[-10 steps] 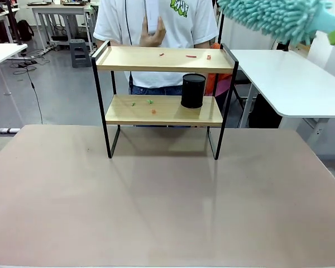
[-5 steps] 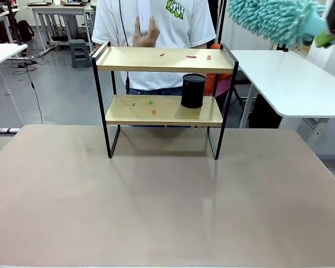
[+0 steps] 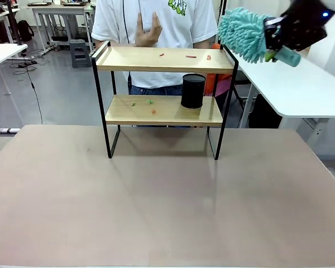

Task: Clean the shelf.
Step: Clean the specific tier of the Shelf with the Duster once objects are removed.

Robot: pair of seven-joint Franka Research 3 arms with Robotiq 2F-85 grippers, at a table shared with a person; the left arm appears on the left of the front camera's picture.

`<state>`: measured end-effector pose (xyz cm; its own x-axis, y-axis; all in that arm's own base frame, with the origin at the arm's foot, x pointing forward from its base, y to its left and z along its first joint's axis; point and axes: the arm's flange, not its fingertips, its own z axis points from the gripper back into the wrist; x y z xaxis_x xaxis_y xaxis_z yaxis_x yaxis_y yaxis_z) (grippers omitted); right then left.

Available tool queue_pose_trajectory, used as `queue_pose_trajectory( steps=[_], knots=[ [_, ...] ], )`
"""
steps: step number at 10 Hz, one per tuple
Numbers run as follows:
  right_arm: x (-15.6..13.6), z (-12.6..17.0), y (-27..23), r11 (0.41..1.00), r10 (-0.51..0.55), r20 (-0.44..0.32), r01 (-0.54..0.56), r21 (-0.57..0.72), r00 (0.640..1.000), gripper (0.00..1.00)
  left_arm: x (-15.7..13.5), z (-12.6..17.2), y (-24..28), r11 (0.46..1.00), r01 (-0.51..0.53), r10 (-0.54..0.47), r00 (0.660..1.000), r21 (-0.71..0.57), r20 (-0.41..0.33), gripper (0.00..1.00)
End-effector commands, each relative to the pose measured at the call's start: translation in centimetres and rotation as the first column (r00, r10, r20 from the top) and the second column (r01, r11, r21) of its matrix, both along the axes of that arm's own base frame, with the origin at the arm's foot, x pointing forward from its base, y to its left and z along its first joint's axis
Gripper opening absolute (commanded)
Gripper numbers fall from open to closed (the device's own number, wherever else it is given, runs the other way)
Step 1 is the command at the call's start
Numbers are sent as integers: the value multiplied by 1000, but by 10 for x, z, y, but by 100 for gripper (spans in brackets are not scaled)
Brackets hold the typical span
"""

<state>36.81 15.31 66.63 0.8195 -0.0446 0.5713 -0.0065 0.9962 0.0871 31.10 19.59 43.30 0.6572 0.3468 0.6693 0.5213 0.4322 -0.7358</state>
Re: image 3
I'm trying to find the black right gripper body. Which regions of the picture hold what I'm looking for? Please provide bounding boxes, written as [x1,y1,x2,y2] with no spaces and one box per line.
[278,0,335,52]

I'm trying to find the teal microfiber duster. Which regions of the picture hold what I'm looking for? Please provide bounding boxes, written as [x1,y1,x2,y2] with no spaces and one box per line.
[217,7,302,68]

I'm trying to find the person's left forearm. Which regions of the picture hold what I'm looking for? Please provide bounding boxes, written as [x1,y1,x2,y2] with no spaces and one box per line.
[193,35,222,51]

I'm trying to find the person's right forearm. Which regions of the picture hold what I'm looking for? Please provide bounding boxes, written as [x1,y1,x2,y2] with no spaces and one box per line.
[95,40,110,52]

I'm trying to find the person's right hand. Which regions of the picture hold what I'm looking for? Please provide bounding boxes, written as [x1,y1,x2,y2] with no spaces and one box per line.
[134,11,164,47]

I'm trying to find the white curved-edge side table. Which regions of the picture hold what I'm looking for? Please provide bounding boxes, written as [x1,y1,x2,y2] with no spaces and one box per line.
[234,12,335,140]

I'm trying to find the orange pink chair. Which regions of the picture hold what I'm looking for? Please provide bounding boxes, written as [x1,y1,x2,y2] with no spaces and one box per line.
[204,73,233,98]

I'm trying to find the black cylindrical container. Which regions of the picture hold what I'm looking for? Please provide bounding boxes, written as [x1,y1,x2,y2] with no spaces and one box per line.
[180,73,207,109]

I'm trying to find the person in white t-shirt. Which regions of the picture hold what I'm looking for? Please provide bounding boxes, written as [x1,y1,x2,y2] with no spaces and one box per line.
[90,0,219,89]

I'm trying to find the blue jeans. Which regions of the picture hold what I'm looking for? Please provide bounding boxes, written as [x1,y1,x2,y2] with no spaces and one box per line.
[128,83,185,97]

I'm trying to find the grey plastic step stool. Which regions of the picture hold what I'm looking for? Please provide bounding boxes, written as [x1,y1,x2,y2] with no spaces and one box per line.
[69,39,92,69]

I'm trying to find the black backpack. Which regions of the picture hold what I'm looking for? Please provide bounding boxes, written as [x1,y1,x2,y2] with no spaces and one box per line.
[16,20,35,42]

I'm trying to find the black tripod pole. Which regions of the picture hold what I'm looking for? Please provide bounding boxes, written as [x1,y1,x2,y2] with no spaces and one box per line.
[6,0,25,47]

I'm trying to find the white desk with metal leg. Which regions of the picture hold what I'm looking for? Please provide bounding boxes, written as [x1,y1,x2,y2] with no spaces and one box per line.
[0,43,28,95]

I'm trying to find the white background desk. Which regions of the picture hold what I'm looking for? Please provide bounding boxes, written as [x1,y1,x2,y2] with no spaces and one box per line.
[0,4,20,45]

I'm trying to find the wooden two-tier shelf black frame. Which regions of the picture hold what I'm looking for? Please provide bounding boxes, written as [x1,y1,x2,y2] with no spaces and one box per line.
[90,40,240,161]

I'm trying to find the black hanging cable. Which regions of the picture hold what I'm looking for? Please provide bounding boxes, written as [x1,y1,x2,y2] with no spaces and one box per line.
[121,0,132,87]

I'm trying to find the grey-frame workbench table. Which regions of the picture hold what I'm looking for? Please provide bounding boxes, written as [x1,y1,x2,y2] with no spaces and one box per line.
[27,1,97,54]

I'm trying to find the black floor cable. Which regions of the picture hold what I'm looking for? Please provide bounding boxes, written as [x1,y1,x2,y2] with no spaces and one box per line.
[13,49,45,125]

